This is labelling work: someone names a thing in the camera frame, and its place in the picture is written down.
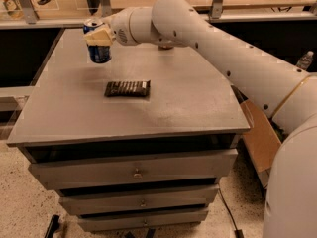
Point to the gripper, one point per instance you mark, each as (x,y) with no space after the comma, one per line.
(119,30)

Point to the blue pepsi can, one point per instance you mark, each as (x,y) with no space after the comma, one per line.
(98,53)

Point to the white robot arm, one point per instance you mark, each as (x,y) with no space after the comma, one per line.
(285,93)

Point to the red coca-cola can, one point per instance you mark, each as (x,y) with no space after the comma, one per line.
(165,47)

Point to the dark snack bar wrapper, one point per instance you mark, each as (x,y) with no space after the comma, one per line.
(128,88)

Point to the grey drawer cabinet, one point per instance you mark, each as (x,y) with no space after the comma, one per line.
(190,108)

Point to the top grey drawer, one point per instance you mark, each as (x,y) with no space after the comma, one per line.
(133,169)

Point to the grey drawer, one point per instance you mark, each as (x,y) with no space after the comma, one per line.
(133,169)
(144,219)
(139,199)

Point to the bottom grey drawer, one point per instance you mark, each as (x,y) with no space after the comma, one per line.
(144,219)

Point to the middle grey drawer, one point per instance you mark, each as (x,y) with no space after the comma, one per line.
(139,199)

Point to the brown cardboard box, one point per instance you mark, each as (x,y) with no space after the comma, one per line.
(261,141)

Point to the black object on floor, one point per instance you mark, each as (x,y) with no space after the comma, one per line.
(53,226)

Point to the clear plastic water bottle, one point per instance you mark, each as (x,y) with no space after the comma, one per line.
(306,60)

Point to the metal railing frame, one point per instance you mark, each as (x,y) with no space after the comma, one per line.
(218,0)

